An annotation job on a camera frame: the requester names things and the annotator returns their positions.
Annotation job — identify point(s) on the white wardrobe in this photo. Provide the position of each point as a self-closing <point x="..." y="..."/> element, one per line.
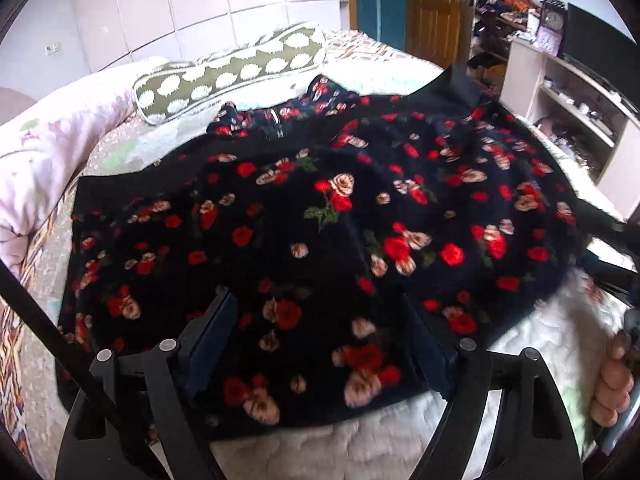
<point x="190" y="0"/>

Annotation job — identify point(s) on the black table clock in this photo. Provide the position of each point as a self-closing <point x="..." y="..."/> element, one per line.
<point x="554" y="19"/>

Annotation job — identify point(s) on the person's right hand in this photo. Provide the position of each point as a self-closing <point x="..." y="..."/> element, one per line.
<point x="612" y="385"/>

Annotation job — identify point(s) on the pale quilted bedspread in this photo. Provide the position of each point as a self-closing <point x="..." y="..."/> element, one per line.
<point x="540" y="360"/>

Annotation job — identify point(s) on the green bolster pillow white print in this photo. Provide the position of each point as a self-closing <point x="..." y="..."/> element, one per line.
<point x="225" y="72"/>

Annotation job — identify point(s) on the purple box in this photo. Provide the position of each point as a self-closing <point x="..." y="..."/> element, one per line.
<point x="548" y="40"/>

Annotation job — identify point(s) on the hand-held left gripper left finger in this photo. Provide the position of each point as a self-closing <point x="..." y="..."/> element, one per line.
<point x="215" y="332"/>

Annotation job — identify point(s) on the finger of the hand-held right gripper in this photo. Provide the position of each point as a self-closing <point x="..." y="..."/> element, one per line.
<point x="597" y="217"/>

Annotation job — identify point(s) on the dark floral cloth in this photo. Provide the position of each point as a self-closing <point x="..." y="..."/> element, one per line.
<point x="250" y="122"/>

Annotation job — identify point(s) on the pink floral fleece blanket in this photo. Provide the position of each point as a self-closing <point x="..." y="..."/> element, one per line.
<point x="55" y="150"/>

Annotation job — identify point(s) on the black rose print sweater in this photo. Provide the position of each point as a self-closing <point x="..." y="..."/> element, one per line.
<point x="310" y="240"/>

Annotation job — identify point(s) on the shoe rack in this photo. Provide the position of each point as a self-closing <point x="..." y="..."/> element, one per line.
<point x="487" y="50"/>

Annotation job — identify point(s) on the colourful diamond pattern blanket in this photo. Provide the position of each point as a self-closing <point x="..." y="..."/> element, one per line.
<point x="12" y="375"/>

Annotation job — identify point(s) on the black television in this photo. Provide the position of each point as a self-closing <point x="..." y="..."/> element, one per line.
<point x="602" y="42"/>

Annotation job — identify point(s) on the wall socket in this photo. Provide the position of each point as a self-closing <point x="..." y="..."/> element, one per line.
<point x="52" y="48"/>

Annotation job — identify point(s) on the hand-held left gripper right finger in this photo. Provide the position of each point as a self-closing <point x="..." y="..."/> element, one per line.
<point x="431" y="347"/>

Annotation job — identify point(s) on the wooden door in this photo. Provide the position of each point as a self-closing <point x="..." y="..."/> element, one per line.
<point x="434" y="7"/>

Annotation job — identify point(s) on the white shelf unit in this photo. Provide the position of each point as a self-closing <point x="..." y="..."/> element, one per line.
<point x="565" y="110"/>

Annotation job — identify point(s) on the teal door panel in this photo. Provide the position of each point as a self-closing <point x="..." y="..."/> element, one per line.
<point x="380" y="2"/>

